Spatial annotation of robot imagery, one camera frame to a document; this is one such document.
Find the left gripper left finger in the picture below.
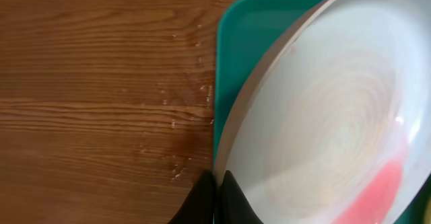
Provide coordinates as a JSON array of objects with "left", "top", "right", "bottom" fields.
[{"left": 168, "top": 170, "right": 216, "bottom": 224}]

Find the teal plastic serving tray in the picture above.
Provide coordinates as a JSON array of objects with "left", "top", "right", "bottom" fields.
[{"left": 211, "top": 0, "right": 431, "bottom": 224}]

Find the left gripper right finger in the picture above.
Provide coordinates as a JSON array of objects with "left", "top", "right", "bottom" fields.
[{"left": 217, "top": 170, "right": 263, "bottom": 224}]

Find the light blue round plate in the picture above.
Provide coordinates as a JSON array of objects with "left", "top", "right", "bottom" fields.
[{"left": 214, "top": 0, "right": 430, "bottom": 223}]

